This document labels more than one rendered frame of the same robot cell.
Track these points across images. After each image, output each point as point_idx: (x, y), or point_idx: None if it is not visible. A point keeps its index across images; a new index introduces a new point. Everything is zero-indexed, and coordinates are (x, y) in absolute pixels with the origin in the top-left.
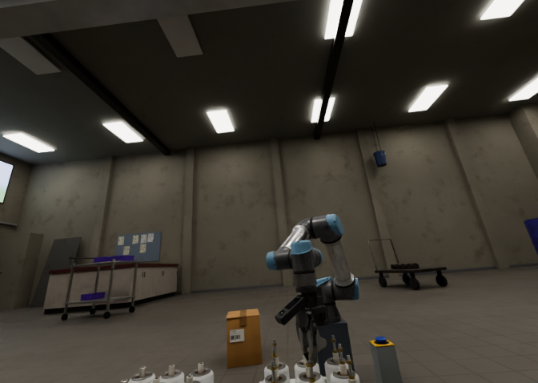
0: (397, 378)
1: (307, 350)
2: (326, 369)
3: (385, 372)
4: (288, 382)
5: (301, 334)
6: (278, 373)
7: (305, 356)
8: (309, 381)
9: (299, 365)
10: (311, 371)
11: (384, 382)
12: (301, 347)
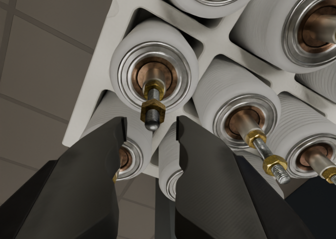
0: (157, 236)
1: (272, 172)
2: (263, 177)
3: (166, 235)
4: (274, 59)
5: (201, 192)
6: (323, 38)
7: (178, 116)
8: (159, 80)
9: (320, 135)
10: (150, 98)
11: (168, 219)
12: (204, 132)
